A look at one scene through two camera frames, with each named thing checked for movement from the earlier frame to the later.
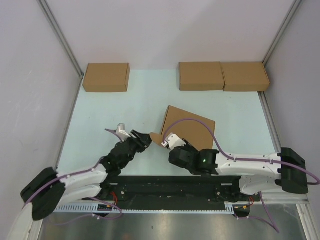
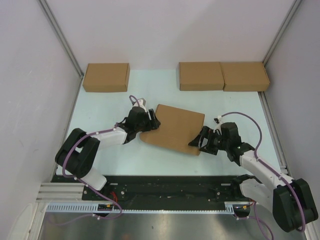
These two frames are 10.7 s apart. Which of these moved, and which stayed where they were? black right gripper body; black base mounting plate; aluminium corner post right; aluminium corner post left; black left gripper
Moved: black left gripper; black right gripper body
Stayed: aluminium corner post left; black base mounting plate; aluminium corner post right
